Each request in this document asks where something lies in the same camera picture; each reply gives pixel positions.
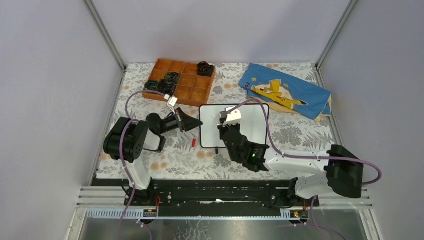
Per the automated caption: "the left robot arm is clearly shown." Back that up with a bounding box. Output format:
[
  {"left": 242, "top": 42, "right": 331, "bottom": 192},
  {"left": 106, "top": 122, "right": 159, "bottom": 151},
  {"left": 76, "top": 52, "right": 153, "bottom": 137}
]
[{"left": 103, "top": 107, "right": 203, "bottom": 206}]

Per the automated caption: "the floral tablecloth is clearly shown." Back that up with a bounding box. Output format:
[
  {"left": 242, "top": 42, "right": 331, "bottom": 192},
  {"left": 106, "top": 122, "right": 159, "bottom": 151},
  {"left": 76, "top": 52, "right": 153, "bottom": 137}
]
[{"left": 112, "top": 63, "right": 335, "bottom": 180}]

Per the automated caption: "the blue pikachu cloth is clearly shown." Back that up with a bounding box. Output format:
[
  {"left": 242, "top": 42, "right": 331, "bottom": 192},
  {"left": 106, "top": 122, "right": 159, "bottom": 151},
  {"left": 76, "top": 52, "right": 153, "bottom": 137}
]
[{"left": 238, "top": 63, "right": 332, "bottom": 122}]

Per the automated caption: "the aluminium frame post left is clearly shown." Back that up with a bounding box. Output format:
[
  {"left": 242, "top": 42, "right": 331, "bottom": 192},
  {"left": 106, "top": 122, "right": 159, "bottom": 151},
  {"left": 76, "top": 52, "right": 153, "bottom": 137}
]
[{"left": 82, "top": 0, "right": 127, "bottom": 72}]

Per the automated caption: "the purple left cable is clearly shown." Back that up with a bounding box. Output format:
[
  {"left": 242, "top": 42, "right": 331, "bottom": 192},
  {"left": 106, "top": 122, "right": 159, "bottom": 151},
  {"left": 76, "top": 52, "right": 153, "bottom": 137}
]
[{"left": 114, "top": 90, "right": 171, "bottom": 240}]

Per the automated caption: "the black cable coil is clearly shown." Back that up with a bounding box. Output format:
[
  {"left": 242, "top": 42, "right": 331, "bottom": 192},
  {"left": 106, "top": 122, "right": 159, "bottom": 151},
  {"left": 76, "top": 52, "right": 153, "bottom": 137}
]
[
  {"left": 197, "top": 61, "right": 215, "bottom": 78},
  {"left": 157, "top": 80, "right": 176, "bottom": 98},
  {"left": 164, "top": 72, "right": 181, "bottom": 86},
  {"left": 144, "top": 80, "right": 161, "bottom": 92}
]

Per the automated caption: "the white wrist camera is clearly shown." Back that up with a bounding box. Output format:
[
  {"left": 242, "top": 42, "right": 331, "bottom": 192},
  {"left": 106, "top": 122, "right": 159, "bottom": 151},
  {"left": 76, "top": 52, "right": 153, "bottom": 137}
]
[
  {"left": 164, "top": 94, "right": 178, "bottom": 115},
  {"left": 219, "top": 106, "right": 242, "bottom": 127}
]

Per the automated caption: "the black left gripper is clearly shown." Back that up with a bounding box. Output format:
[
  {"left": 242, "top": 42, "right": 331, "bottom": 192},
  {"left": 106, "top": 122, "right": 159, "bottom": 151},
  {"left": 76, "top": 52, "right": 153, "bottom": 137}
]
[{"left": 158, "top": 107, "right": 203, "bottom": 135}]

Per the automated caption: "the white whiteboard black frame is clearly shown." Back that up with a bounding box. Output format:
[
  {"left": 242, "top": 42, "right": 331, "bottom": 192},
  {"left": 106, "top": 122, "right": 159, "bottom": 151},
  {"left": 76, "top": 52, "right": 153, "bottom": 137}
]
[{"left": 198, "top": 103, "right": 270, "bottom": 149}]

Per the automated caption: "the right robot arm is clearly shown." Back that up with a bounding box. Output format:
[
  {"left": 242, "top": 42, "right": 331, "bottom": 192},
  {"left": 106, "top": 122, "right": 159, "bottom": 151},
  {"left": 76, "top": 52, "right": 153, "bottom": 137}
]
[{"left": 217, "top": 123, "right": 364, "bottom": 206}]

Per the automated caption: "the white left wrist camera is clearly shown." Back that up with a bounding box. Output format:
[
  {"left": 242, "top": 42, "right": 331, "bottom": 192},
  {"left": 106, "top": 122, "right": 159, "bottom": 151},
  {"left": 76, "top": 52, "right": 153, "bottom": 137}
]
[{"left": 164, "top": 94, "right": 178, "bottom": 115}]

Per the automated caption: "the aluminium frame post right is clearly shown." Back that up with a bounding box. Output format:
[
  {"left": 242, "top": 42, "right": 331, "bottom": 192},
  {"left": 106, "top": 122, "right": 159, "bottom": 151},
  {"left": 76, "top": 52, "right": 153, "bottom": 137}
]
[{"left": 315, "top": 0, "right": 360, "bottom": 69}]

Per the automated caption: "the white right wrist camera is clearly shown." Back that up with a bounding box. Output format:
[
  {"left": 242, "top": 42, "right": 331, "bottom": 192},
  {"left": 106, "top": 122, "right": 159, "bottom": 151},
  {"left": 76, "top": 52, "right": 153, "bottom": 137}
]
[{"left": 219, "top": 106, "right": 242, "bottom": 127}]

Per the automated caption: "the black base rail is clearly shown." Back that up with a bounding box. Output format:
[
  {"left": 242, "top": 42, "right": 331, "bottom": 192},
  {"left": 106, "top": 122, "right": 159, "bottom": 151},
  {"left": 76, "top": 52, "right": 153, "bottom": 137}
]
[{"left": 94, "top": 179, "right": 321, "bottom": 218}]

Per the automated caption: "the aluminium frame post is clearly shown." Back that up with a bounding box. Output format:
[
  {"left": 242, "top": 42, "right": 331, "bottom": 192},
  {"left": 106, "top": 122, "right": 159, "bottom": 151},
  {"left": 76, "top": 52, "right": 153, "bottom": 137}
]
[
  {"left": 82, "top": 0, "right": 127, "bottom": 72},
  {"left": 315, "top": 0, "right": 360, "bottom": 69}
]

